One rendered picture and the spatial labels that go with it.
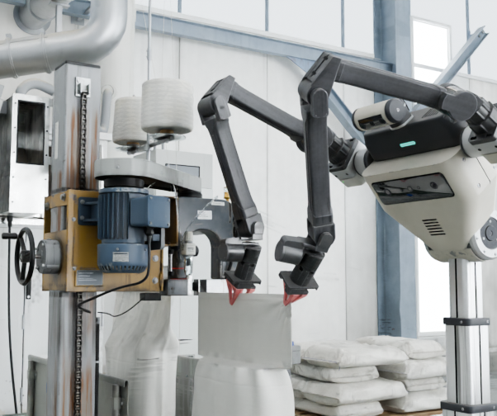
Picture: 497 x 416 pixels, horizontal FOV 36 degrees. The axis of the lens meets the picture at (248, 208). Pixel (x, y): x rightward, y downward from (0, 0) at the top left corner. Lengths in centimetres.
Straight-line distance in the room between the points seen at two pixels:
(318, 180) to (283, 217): 578
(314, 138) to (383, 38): 703
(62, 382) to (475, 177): 137
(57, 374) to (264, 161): 543
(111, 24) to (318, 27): 377
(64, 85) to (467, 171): 127
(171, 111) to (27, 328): 307
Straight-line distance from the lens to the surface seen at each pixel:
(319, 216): 197
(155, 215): 222
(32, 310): 521
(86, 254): 241
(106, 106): 573
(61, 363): 246
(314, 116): 185
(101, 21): 508
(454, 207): 225
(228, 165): 225
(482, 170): 225
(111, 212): 227
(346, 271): 818
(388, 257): 847
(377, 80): 192
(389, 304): 847
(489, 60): 1028
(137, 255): 226
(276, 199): 768
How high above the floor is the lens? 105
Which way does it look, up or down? 6 degrees up
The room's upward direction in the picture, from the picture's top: straight up
